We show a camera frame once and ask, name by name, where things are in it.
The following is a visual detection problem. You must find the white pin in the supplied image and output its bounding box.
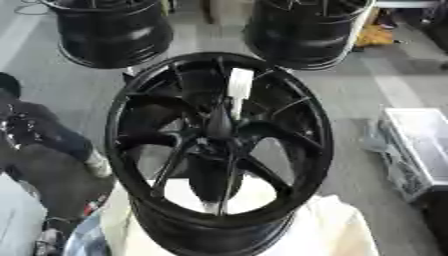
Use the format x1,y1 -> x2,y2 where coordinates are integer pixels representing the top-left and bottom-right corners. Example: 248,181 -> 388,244
225,67 -> 258,122

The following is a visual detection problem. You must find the black wheel rim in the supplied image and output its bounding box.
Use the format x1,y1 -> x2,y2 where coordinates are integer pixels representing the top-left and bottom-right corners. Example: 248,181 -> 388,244
241,0 -> 377,72
38,0 -> 177,70

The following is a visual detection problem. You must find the yellow bag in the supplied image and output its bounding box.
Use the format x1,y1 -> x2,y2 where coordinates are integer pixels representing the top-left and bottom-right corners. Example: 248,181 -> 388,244
353,21 -> 399,48

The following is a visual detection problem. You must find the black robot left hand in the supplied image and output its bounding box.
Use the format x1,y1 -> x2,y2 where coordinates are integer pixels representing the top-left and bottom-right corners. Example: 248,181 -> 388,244
1,143 -> 118,222

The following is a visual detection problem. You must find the black spoked wheel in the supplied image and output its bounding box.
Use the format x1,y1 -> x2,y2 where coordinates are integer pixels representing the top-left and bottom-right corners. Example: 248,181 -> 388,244
103,51 -> 336,256

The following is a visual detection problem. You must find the brown cardboard box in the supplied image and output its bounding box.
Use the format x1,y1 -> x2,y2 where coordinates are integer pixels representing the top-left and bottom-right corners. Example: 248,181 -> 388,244
199,0 -> 254,25

